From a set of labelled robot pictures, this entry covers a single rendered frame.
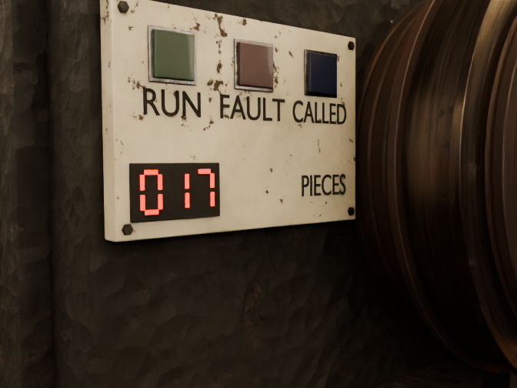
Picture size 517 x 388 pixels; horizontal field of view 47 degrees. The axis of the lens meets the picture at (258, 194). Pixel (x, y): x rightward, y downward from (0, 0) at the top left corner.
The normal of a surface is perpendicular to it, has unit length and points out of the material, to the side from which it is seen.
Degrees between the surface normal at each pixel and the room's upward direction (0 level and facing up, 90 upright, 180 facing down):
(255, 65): 90
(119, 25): 90
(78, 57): 90
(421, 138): 84
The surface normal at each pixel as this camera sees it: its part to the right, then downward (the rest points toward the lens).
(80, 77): -0.78, 0.04
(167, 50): 0.63, 0.04
